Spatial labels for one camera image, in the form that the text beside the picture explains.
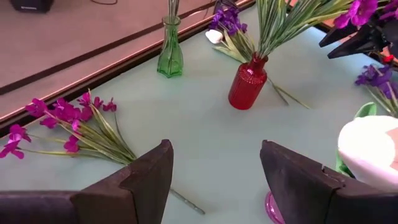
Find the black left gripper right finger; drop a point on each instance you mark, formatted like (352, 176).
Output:
(295, 186)

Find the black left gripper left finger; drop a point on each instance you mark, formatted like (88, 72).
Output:
(146, 186)

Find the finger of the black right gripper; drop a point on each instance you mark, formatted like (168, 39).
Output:
(363, 45)
(345, 35)

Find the magenta artificial flower bunch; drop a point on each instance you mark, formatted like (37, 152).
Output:
(357, 12)
(273, 28)
(65, 112)

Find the white artificial tulip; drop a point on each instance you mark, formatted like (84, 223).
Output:
(367, 149)
(214, 36)

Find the pink ribbed glass vase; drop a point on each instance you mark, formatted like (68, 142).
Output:
(272, 208)

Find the red ribbed glass vase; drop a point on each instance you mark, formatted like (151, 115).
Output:
(247, 90)

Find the green glass vase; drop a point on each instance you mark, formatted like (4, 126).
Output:
(170, 62)

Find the teal table mat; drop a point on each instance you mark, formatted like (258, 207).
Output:
(202, 124)

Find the black box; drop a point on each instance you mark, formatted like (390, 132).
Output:
(31, 5)

